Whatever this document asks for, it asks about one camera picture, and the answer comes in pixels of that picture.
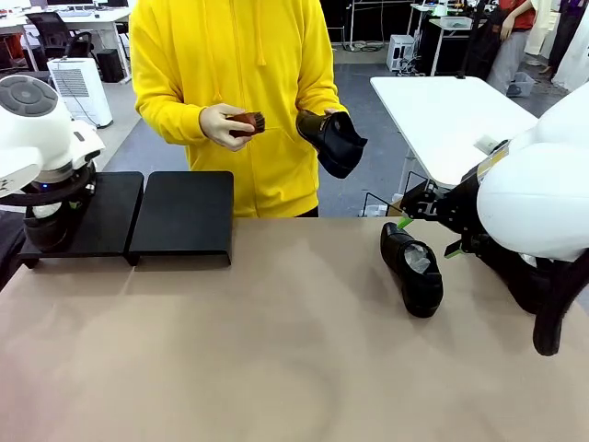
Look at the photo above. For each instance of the left forearm in yellow sleeve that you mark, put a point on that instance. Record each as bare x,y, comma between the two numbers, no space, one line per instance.
317,99

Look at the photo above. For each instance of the person's left hand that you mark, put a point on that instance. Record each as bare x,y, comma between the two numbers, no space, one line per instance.
335,112

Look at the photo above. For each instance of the grey storage bin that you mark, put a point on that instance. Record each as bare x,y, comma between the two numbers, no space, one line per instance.
522,85

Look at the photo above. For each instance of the white office desk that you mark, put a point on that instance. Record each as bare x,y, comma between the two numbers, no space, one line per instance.
106,16

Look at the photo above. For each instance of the right forearm in yellow sleeve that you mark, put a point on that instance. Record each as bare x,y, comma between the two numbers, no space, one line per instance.
170,119

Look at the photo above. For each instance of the white computer case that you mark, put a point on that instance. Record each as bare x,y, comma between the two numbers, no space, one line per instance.
400,53

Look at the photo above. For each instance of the white air purifier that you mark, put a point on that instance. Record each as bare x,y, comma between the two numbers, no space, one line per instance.
83,96

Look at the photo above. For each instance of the white paper shoe stuffing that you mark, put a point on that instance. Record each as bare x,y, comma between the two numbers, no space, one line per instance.
421,260
45,210

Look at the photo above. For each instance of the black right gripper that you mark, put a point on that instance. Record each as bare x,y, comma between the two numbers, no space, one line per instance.
460,202

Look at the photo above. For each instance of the white frame table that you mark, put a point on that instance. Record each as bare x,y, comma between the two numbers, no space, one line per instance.
455,27

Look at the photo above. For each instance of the large white table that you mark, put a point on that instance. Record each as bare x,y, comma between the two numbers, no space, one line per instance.
437,119

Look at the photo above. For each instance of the wooden shoe brush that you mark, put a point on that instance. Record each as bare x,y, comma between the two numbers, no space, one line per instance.
250,123

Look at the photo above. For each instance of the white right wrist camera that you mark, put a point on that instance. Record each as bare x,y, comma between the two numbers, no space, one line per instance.
485,143

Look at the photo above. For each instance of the black mesh office chair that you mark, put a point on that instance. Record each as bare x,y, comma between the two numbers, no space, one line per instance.
50,30

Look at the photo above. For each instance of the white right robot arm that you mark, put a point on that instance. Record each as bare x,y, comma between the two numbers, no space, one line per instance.
529,207

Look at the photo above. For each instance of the white keyboard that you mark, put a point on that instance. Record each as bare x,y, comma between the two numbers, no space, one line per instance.
76,14

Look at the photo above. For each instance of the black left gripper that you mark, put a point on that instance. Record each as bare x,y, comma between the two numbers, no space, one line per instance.
50,189

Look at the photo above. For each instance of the black metal shoe stand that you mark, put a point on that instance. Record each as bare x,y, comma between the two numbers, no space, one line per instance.
115,207
184,216

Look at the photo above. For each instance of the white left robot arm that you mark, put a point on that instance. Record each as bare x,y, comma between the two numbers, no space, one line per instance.
27,138

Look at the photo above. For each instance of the person's right hand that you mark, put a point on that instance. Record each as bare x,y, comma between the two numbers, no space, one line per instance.
218,126

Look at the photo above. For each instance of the white hanging garment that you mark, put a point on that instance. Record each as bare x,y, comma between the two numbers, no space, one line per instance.
543,27

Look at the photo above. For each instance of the person in red top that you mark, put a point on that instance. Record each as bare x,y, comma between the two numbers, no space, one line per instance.
511,50

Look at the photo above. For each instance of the person in yellow hoodie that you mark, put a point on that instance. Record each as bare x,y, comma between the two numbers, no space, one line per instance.
230,55

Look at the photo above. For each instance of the black computer tower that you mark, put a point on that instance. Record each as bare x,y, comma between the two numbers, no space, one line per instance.
110,64

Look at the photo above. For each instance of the small white plastic box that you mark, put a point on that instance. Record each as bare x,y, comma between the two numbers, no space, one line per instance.
373,212

